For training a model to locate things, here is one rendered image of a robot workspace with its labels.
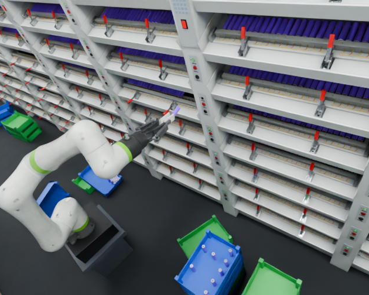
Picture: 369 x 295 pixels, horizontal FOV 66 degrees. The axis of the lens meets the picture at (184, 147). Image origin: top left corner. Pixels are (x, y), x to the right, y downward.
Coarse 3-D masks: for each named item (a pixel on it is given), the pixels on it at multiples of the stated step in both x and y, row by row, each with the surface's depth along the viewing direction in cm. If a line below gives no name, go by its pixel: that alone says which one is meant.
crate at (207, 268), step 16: (208, 240) 154; (224, 240) 146; (192, 256) 146; (208, 256) 148; (224, 256) 146; (192, 272) 144; (208, 272) 143; (224, 272) 141; (192, 288) 139; (208, 288) 138
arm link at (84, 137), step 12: (84, 120) 100; (72, 132) 97; (84, 132) 96; (96, 132) 99; (48, 144) 113; (60, 144) 104; (72, 144) 99; (84, 144) 97; (96, 144) 98; (36, 156) 115; (48, 156) 111; (60, 156) 108; (72, 156) 109; (48, 168) 117
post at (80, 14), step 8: (64, 8) 136; (72, 8) 132; (80, 8) 134; (88, 8) 137; (80, 16) 135; (72, 24) 142; (80, 24) 137; (80, 32) 142; (80, 40) 148; (88, 40) 143; (96, 48) 147; (104, 48) 151; (88, 56) 155; (96, 56) 150; (96, 64) 157; (104, 72) 157; (112, 80) 162; (112, 88) 166; (120, 104) 175; (128, 104) 178; (120, 112) 183; (128, 120) 184; (128, 128) 194; (144, 160) 221; (152, 160) 215; (152, 168) 222; (160, 176) 230
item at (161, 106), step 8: (120, 80) 166; (120, 88) 168; (120, 96) 167; (128, 96) 163; (144, 96) 158; (184, 96) 146; (144, 104) 158; (152, 104) 153; (160, 104) 150; (168, 104) 148; (184, 112) 141; (192, 112) 139; (192, 120) 142
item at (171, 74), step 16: (112, 48) 155; (128, 48) 149; (112, 64) 152; (128, 64) 146; (144, 64) 141; (160, 64) 127; (176, 64) 129; (144, 80) 141; (160, 80) 132; (176, 80) 128
